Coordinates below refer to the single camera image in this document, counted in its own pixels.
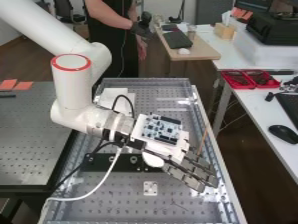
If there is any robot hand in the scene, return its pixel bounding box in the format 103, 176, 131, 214
131, 113, 221, 194

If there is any thin stick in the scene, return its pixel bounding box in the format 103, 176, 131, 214
196, 128, 210, 158

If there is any black plate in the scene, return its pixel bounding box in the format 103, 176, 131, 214
81, 152, 165, 173

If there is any clear box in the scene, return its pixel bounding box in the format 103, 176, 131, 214
39, 77, 248, 224

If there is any small white holder block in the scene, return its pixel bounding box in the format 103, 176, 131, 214
143, 180, 160, 197

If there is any long white desk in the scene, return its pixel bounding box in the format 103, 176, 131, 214
212, 24, 298, 184

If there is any wooden desk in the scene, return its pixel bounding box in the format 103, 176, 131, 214
152, 23, 222, 81

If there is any black mouse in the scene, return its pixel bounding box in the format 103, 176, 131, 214
268, 124, 298, 145

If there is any black keyboard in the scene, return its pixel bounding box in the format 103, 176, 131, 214
163, 30, 195, 50
274, 92, 298, 131

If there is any person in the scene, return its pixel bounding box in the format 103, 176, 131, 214
84, 0, 157, 79

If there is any small wooden box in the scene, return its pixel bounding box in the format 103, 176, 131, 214
213, 22, 237, 40

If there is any black case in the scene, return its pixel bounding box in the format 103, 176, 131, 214
245, 11, 298, 46

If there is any black cable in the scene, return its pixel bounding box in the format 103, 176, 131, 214
55, 141, 117, 189
111, 94, 136, 119

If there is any white cable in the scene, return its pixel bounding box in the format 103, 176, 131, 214
44, 146, 124, 204

